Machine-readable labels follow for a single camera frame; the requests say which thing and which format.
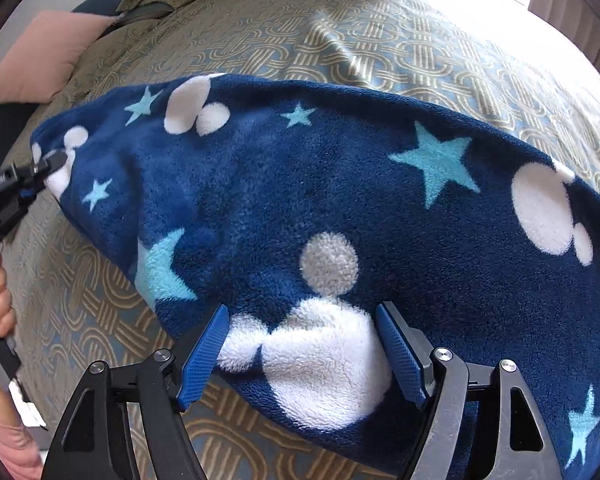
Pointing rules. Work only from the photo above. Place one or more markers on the navy fleece star pants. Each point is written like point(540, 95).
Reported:
point(302, 206)

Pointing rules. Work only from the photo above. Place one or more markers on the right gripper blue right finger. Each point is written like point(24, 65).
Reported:
point(408, 353)

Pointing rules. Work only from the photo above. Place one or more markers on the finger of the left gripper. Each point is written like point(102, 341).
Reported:
point(48, 165)

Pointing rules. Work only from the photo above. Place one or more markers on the pink pillow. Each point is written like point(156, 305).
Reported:
point(40, 63)

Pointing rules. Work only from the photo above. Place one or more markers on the patterned blue beige bedspread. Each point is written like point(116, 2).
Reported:
point(487, 59)

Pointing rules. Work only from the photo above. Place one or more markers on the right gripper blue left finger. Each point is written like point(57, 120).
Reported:
point(196, 353)

